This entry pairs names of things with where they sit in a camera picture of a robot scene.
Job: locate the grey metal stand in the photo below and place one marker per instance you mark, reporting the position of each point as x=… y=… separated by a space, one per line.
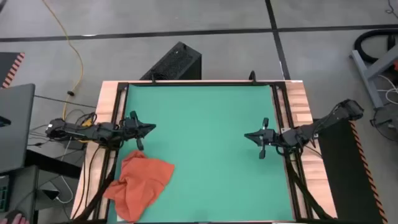
x=367 y=74

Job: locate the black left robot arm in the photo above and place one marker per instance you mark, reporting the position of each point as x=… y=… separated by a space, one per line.
x=93 y=132

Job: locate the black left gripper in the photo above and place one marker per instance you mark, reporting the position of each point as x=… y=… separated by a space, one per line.
x=140 y=128

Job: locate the black computer tower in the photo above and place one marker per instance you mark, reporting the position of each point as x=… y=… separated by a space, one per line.
x=177 y=62

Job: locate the black smartphone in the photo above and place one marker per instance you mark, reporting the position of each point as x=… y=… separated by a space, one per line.
x=49 y=194

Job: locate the black mat orange striped edge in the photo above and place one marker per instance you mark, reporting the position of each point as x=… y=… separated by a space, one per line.
x=7 y=67
x=345 y=174

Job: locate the black metal table frame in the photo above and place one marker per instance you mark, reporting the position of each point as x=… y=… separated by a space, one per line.
x=202 y=83

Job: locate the person's hand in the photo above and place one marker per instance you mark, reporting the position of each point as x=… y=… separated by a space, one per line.
x=17 y=220

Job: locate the orange towel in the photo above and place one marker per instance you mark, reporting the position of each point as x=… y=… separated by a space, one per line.
x=140 y=183

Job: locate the grey laptop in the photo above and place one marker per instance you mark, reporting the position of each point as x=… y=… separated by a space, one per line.
x=15 y=130

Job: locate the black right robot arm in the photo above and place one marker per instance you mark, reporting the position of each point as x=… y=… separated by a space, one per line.
x=326 y=119

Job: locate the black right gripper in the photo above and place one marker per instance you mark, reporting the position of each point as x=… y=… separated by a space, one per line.
x=264 y=137

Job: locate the dark keyboard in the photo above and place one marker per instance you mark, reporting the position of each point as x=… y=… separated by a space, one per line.
x=3 y=194

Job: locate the green table mat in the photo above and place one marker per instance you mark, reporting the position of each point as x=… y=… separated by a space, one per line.
x=205 y=174

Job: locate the black clamp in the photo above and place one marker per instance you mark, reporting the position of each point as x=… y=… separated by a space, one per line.
x=153 y=79
x=252 y=77

